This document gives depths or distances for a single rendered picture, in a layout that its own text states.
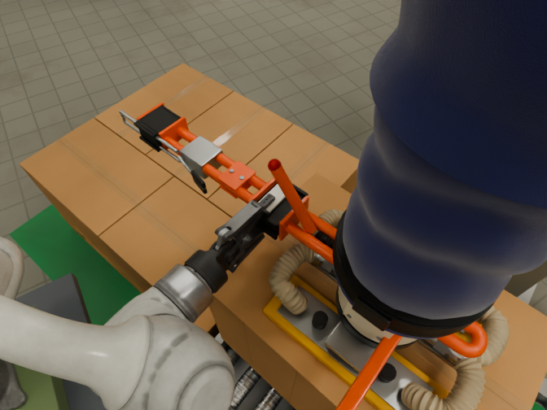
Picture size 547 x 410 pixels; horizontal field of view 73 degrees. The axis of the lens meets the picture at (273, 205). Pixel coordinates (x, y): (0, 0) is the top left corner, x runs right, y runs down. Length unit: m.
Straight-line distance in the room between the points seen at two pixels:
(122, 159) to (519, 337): 1.58
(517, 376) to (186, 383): 0.61
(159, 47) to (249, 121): 1.84
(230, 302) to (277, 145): 1.11
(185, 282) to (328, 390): 0.32
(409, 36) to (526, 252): 0.21
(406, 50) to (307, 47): 3.16
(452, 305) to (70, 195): 1.57
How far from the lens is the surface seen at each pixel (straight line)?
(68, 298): 1.27
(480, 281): 0.43
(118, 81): 3.27
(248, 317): 0.75
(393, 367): 0.71
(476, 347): 0.67
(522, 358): 0.86
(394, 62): 0.31
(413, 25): 0.29
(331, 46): 3.48
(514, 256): 0.38
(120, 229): 1.59
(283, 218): 0.67
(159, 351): 0.44
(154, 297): 0.61
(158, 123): 0.88
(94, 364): 0.45
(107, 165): 1.83
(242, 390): 1.26
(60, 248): 2.35
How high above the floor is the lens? 1.79
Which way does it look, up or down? 55 degrees down
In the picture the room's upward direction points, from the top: straight up
